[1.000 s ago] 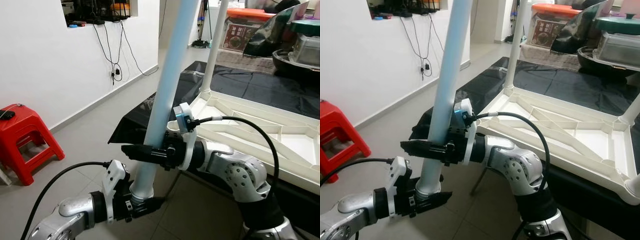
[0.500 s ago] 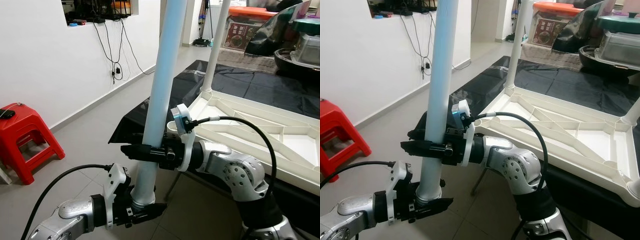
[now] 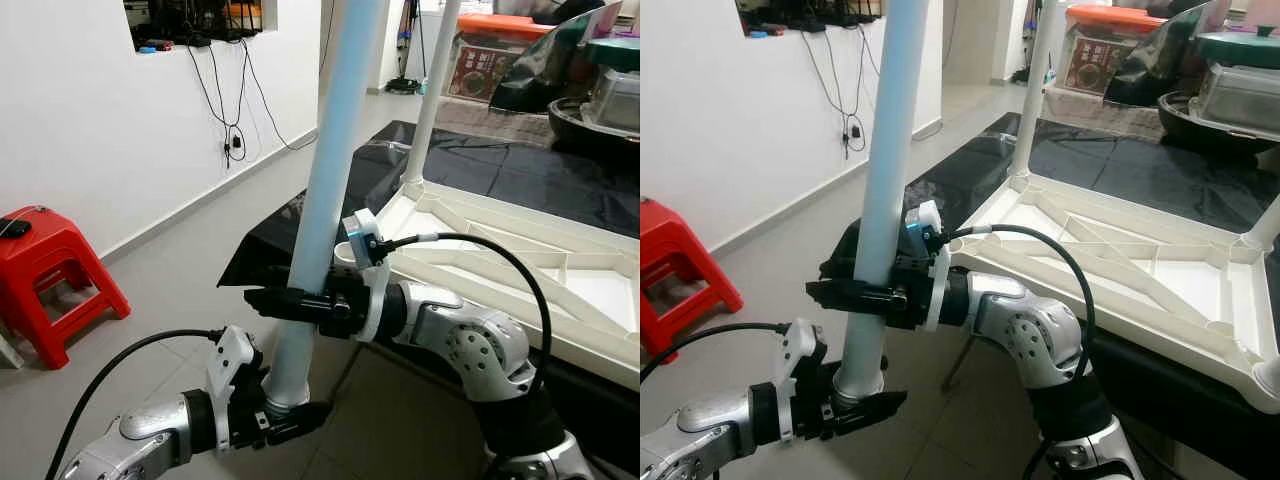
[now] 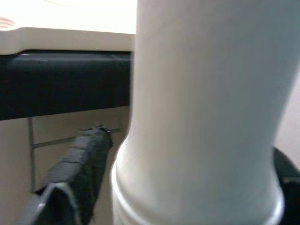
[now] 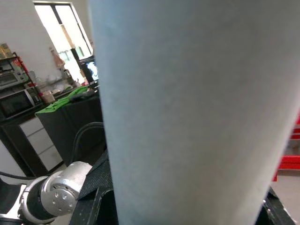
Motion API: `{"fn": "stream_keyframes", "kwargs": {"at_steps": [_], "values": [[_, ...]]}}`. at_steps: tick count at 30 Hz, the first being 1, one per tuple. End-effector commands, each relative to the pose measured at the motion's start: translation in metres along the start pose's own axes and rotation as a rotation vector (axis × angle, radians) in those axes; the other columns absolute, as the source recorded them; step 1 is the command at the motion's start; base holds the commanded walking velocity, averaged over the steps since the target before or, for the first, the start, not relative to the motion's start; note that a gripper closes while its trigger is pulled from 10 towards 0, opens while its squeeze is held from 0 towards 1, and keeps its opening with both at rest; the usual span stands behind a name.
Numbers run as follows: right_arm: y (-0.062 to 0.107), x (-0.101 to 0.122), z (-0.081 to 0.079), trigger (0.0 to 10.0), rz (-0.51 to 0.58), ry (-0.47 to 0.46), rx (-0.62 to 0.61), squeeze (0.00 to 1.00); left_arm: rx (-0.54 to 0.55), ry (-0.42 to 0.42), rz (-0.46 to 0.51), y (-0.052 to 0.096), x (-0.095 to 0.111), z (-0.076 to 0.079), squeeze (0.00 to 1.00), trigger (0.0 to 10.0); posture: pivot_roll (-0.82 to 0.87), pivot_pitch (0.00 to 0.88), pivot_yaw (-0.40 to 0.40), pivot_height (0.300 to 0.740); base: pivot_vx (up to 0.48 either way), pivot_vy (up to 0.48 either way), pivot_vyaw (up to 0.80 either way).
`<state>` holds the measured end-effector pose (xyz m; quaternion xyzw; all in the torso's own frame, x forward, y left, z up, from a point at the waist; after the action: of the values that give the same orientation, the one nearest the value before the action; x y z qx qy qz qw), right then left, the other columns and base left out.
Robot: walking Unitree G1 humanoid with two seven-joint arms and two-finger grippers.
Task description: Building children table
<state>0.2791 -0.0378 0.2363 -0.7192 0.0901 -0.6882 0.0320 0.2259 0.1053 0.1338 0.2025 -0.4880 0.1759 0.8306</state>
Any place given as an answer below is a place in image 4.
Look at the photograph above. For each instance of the black tablecloth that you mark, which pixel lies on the black tablecloth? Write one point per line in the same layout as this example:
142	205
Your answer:
58	89

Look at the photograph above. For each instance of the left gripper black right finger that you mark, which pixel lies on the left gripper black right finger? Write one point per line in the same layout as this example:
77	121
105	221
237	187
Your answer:
289	192

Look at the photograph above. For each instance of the white plastic table leg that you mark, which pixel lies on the white plastic table leg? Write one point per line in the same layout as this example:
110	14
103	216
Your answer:
199	105

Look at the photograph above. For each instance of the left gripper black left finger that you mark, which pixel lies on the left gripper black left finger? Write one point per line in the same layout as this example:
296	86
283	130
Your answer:
77	168

